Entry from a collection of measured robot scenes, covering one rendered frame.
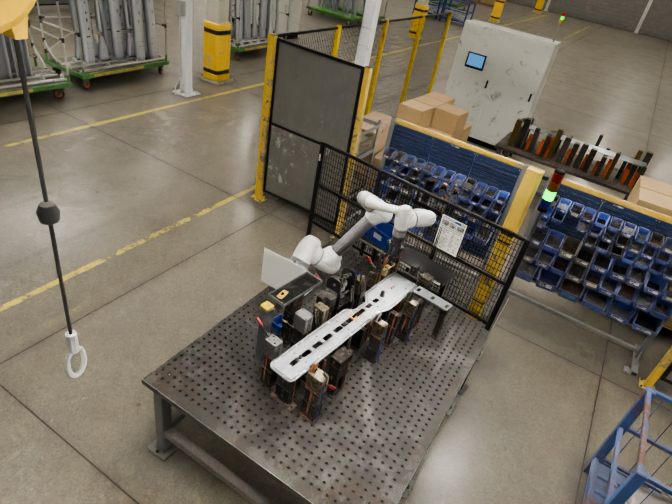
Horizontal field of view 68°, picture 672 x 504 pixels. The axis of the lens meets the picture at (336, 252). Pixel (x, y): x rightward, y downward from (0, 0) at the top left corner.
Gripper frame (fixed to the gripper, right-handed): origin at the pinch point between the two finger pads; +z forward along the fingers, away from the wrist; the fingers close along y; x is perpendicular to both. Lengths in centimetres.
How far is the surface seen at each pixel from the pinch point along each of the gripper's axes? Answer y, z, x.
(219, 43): 654, 34, -412
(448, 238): -11, 2, -66
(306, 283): 32, 15, 49
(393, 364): -31, 61, 20
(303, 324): 13, 25, 71
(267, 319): 30, 23, 86
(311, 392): -18, 40, 97
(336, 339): -5, 32, 59
